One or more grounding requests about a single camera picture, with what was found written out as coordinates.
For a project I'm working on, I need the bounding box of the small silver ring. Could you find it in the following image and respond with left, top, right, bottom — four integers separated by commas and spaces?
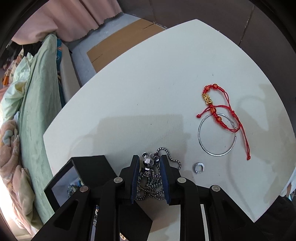
193, 162, 206, 173

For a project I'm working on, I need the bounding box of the pink fleece blanket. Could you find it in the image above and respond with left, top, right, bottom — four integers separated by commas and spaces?
1, 120, 43, 236

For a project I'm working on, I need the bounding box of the large silver hoop bangle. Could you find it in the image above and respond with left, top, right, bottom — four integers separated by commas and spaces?
197, 114, 237, 157

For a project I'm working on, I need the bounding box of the brown cardboard sheet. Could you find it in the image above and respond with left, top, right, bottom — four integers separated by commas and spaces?
87, 19, 165, 72

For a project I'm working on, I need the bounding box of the red cord gold charm bracelet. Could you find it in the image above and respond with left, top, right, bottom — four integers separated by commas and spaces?
196, 83, 251, 161

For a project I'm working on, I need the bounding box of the black jewelry box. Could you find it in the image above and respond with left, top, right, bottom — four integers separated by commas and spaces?
44, 155, 117, 211

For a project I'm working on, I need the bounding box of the silver bear chain necklace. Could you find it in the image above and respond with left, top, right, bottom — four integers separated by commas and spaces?
134, 147, 182, 201

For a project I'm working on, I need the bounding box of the green bed mattress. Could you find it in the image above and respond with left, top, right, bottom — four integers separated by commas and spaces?
18, 34, 62, 223

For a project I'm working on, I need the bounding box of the pink curtain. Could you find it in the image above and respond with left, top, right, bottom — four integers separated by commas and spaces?
12, 0, 122, 45

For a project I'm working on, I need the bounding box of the pale green pillow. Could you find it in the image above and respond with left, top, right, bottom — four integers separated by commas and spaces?
1, 53, 33, 123

